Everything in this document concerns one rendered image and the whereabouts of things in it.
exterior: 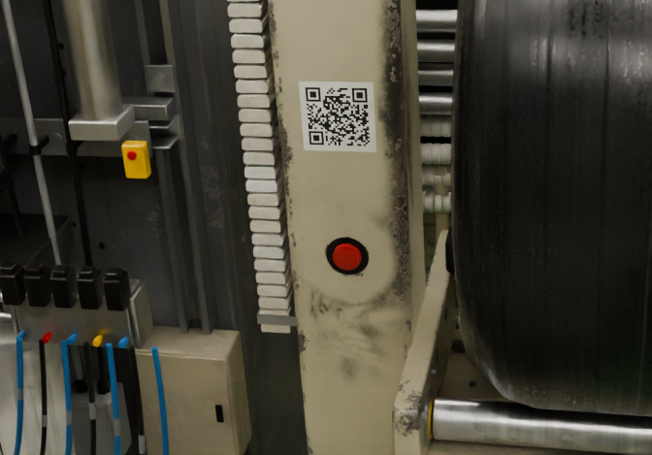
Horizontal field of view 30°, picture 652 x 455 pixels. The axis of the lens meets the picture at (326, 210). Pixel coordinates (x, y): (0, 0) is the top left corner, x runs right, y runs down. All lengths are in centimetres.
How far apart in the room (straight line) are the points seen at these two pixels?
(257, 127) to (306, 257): 15
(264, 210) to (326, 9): 24
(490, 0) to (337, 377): 53
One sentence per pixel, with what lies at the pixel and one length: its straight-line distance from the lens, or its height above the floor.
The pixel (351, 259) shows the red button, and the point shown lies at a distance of 128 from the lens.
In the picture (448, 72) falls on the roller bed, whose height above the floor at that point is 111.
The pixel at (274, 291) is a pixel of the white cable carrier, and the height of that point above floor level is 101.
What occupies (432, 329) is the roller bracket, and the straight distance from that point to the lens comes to 137.
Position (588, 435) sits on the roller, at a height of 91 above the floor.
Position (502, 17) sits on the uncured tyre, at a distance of 101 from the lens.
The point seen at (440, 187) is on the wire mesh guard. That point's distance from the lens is 169.
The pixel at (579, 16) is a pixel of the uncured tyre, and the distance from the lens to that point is 100.
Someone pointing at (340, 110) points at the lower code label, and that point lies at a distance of 121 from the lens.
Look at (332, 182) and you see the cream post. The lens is 125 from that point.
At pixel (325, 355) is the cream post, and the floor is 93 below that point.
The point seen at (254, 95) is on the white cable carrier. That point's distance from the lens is 124.
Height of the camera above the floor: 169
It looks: 27 degrees down
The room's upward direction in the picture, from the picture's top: 4 degrees counter-clockwise
